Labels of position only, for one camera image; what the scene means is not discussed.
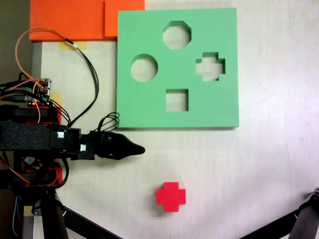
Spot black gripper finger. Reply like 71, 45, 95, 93
99, 132, 146, 160

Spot red cross columnar block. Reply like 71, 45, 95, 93
156, 181, 187, 213

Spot small orange foam block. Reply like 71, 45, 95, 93
104, 0, 146, 38

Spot large orange foam block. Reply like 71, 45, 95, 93
29, 0, 106, 42

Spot red black table clamp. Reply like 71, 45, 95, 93
0, 166, 63, 188
0, 104, 63, 125

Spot green shape sorting board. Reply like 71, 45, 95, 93
116, 7, 240, 130

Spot black circuit board with chips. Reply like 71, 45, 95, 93
23, 156, 43, 171

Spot square yellow tape piece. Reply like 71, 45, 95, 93
51, 92, 63, 107

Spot black tripod leg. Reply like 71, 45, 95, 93
239, 187, 319, 239
61, 205, 123, 239
31, 190, 69, 239

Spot wide yellow tape strip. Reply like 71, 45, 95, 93
58, 41, 87, 51

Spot black gripper cable loops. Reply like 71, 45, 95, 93
98, 112, 121, 133

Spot long black arm cable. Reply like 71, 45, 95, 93
64, 37, 100, 125

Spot green circuit board with wires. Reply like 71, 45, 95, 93
26, 78, 53, 107

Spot black usb cable plug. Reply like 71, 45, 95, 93
0, 95, 30, 103

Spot blue braided cable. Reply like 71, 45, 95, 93
11, 195, 22, 238

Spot thin orange wire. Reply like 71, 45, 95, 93
14, 27, 69, 87

